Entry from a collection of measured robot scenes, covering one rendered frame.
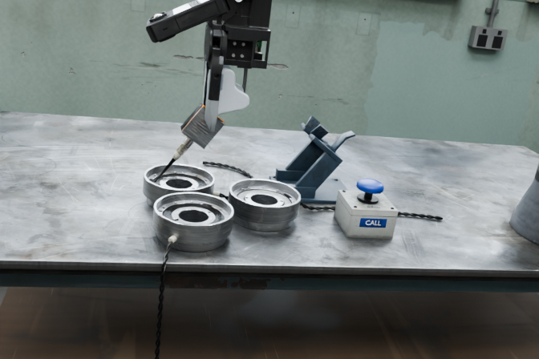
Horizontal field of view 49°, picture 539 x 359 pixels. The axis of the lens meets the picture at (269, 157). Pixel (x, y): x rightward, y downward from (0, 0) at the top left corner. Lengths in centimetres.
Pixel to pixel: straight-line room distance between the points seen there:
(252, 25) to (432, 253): 40
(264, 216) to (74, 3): 172
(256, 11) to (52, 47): 169
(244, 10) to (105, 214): 34
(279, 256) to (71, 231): 27
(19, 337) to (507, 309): 91
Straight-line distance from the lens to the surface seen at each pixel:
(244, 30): 80
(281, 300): 115
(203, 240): 75
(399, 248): 86
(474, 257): 89
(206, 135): 85
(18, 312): 111
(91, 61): 244
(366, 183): 86
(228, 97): 82
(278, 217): 82
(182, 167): 93
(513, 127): 296
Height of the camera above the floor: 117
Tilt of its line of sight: 19 degrees down
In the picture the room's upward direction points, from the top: 7 degrees clockwise
